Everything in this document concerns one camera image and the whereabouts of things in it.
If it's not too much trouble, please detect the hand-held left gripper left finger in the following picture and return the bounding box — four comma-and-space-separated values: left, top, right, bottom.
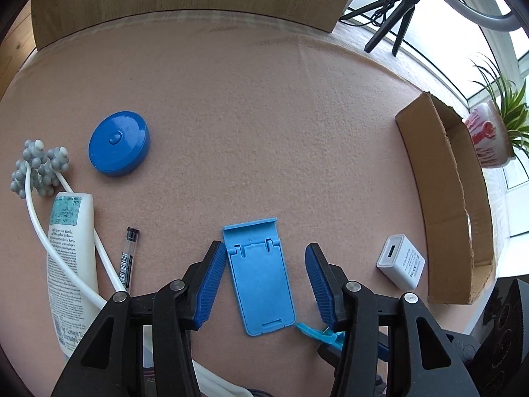
52, 240, 227, 397

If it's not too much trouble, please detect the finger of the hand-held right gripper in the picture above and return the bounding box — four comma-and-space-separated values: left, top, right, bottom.
317, 344, 345, 368

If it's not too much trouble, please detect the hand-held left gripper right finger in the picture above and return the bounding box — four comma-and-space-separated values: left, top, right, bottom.
305, 243, 482, 397

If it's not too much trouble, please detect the blue plastic clip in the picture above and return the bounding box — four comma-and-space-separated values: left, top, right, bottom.
295, 322, 345, 350

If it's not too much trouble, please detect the blue phone stand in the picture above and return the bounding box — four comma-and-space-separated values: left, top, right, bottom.
222, 217, 297, 337

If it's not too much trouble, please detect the clear black pen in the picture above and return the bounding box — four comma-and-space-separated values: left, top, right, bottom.
118, 227, 140, 287

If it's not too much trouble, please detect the white lotion tube blue cap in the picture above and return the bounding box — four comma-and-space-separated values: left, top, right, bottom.
46, 192, 102, 356

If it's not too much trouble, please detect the cardboard box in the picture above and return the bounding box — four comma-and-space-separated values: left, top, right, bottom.
394, 92, 497, 305

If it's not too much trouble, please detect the grey ball massager white handle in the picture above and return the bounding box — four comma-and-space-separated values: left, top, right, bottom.
10, 140, 249, 397

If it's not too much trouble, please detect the white usb charger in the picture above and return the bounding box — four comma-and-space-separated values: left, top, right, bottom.
376, 234, 426, 290

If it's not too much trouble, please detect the blue round case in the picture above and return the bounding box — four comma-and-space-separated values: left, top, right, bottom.
88, 110, 151, 176

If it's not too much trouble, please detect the white red flower pot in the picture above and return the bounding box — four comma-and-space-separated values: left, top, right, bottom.
463, 101, 517, 169

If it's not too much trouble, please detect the green spider plant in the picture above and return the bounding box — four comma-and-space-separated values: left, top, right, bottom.
469, 52, 529, 154

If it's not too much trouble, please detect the black tripod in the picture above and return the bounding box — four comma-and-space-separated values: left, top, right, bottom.
339, 0, 428, 56

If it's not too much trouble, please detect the pine wood panel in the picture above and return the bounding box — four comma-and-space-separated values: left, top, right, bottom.
0, 0, 36, 92

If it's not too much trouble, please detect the black power cable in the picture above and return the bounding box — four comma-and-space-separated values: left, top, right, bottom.
351, 0, 397, 25

